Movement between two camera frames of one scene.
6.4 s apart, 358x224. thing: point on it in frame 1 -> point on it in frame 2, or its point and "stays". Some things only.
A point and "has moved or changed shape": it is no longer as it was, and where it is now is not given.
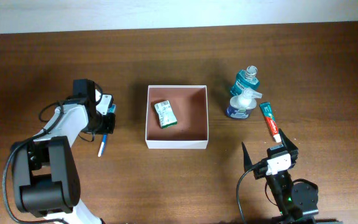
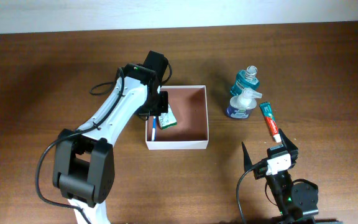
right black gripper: x=292 y=149 stays
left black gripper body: x=105 y=124 -> x=156 y=105
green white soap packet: x=166 y=116 stays
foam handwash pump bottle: x=241 y=105 stays
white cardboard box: x=189 y=105 stays
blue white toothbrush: x=110 y=110 has moved or changed shape
